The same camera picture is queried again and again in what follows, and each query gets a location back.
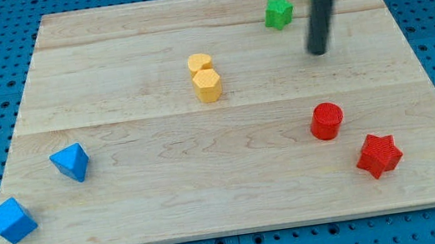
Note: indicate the blue cube block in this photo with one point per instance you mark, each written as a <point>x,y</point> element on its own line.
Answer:
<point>15,221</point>

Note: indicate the blue triangular block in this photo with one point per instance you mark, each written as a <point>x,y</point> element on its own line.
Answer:
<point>71,161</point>

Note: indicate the red cylinder block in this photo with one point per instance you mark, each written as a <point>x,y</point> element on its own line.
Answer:
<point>326,121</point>

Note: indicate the yellow heart block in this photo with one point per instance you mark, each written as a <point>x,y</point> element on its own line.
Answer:
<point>199,61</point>

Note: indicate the red star block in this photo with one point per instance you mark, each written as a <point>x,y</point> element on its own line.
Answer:
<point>379,154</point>

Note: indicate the yellow hexagon block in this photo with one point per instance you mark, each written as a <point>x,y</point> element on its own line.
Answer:
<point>207,85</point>

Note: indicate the green star block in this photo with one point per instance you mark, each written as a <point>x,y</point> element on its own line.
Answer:
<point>278,13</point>

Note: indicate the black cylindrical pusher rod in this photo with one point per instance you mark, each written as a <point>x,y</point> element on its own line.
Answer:
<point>319,26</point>

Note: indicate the wooden board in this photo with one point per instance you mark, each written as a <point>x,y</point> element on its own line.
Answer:
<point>166,168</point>

